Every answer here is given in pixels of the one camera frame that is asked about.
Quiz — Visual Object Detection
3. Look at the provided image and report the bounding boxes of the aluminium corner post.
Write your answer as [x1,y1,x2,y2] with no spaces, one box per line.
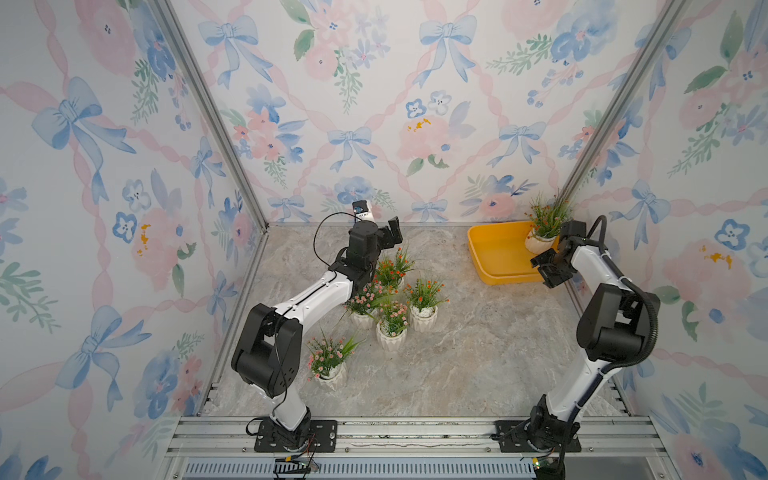
[146,0,269,232]
[557,0,690,203]

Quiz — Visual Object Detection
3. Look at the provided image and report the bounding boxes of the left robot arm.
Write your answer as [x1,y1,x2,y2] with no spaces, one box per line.
[231,213,403,434]

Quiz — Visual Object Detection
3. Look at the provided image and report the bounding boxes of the aluminium corner post right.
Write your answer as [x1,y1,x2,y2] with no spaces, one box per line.
[557,0,690,203]

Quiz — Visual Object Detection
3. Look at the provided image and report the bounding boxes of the potted plant orange red flowers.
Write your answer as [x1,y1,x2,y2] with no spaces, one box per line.
[405,278,448,333]

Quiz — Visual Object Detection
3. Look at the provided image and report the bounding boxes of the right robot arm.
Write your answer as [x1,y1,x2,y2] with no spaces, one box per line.
[524,215,660,451]

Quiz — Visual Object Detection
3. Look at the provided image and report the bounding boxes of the aluminium front rail frame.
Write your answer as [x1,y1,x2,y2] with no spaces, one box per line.
[155,417,682,479]

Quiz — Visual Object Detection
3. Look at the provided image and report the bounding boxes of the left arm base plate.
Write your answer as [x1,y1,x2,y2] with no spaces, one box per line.
[254,419,338,454]

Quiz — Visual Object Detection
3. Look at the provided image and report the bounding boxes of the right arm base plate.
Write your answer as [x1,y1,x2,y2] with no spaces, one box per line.
[491,419,567,453]

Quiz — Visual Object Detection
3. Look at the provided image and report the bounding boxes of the potted plant pink flowers centre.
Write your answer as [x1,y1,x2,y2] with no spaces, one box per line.
[345,280,391,330]

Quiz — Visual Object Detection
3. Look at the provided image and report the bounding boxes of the potted plant pink white pot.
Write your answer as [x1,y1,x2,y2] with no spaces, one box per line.
[376,301,409,352]

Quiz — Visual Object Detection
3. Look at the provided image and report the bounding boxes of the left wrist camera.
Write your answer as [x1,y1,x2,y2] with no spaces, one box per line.
[352,200,375,222]

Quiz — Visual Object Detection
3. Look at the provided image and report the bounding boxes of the potted plant pink front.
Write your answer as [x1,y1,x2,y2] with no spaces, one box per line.
[308,333,360,391]

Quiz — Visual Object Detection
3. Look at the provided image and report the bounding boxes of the aluminium corner post left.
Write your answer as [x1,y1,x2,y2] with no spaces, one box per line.
[146,0,269,232]

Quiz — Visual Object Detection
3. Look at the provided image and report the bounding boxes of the yellow storage box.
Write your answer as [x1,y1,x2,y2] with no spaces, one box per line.
[467,221,558,285]

